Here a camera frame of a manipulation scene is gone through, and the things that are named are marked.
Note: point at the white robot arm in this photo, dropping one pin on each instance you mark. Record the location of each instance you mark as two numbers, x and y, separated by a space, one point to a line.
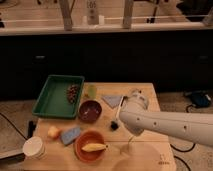
136 117

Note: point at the purple bowl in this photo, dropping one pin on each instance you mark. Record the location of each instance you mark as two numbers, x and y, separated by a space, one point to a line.
90 111

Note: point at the orange bowl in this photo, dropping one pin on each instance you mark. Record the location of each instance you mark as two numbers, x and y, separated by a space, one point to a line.
86 138

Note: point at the green yellow small object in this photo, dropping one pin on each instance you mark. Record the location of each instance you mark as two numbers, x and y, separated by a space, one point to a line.
91 92

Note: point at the grey blue cloth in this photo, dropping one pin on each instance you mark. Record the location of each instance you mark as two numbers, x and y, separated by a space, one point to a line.
112 100

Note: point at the red grape bunch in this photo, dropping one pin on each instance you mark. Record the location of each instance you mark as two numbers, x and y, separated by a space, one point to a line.
72 93

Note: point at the green plastic tray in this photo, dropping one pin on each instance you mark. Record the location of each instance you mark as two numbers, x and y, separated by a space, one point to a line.
52 101

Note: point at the blue sponge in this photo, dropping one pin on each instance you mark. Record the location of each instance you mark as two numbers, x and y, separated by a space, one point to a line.
70 135

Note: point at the yellow banana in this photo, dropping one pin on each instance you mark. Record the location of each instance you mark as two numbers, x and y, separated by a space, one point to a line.
91 147

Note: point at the yellow apple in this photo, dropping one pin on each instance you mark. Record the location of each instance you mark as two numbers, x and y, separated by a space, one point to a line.
54 132

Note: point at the black object beside table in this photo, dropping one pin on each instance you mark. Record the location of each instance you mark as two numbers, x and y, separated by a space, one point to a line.
31 128

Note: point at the blue black device on floor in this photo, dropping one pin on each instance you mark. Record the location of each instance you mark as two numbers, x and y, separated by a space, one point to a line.
200 100

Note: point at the white paper cup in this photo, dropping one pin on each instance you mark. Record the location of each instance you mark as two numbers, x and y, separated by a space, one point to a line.
34 147

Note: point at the right wooden post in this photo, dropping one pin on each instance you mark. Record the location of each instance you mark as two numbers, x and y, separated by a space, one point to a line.
127 16

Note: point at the wooden post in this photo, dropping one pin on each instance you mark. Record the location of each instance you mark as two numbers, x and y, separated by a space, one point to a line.
127 16
65 11

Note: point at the left wooden post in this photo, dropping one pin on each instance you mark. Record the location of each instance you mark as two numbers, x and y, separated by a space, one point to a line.
65 11

